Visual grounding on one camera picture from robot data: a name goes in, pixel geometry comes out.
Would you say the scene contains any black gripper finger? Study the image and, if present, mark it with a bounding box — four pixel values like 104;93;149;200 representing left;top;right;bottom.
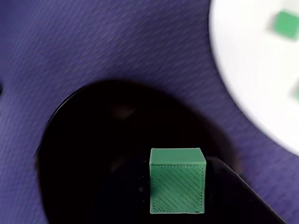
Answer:
205;156;288;224
88;161;150;224

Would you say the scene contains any blue woven table cloth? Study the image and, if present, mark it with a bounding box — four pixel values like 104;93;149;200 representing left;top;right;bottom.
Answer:
0;0;299;224

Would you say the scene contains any green plastic cube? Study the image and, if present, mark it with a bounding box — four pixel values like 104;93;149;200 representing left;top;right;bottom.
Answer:
268;9;299;42
291;79;299;103
149;147;207;214

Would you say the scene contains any white round plate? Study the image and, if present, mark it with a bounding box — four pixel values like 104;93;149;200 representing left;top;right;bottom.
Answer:
207;0;299;157

